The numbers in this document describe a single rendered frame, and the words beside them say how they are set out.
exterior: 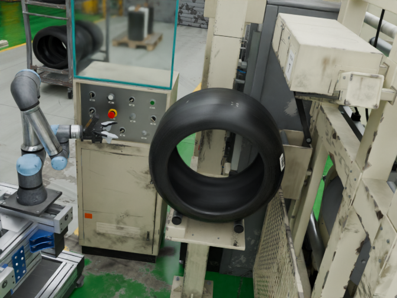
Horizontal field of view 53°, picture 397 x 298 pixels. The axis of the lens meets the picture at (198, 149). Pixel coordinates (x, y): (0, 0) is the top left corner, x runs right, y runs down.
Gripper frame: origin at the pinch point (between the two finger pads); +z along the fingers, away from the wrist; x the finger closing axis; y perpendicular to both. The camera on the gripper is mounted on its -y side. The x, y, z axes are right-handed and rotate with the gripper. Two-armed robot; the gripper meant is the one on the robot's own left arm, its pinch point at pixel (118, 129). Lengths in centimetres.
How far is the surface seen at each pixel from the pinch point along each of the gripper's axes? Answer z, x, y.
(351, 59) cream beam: 63, 88, -82
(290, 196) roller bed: 85, 49, 8
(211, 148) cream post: 45, 28, -7
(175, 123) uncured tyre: 20, 55, -38
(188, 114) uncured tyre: 24, 55, -43
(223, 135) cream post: 50, 29, -15
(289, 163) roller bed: 80, 45, -10
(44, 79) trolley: -83, -316, 129
